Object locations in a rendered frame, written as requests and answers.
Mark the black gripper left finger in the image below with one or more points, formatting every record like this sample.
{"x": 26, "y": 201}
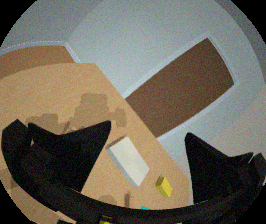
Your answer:
{"x": 74, "y": 152}

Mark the yellow block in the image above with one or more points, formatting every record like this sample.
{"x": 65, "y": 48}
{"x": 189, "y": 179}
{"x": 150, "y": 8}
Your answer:
{"x": 164, "y": 187}

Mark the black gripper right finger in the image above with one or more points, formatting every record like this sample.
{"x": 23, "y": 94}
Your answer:
{"x": 209, "y": 167}

